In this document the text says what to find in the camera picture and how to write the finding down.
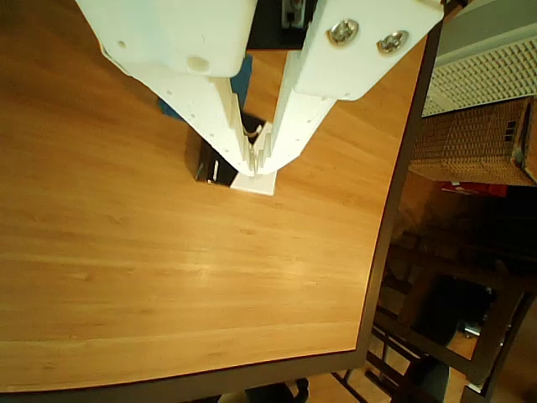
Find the brown wicker basket with lid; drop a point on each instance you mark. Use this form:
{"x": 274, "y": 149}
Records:
{"x": 461, "y": 142}

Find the black and white cardboard box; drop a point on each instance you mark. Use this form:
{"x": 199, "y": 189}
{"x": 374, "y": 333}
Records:
{"x": 210, "y": 163}

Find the white louvered heater unit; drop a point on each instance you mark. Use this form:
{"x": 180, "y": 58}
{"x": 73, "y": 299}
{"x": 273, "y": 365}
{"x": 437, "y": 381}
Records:
{"x": 482, "y": 75}

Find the blue tape square target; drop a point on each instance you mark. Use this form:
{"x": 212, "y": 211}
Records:
{"x": 243, "y": 84}

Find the dark wooden chair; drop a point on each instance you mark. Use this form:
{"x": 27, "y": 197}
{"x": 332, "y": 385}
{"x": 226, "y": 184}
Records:
{"x": 495, "y": 336}

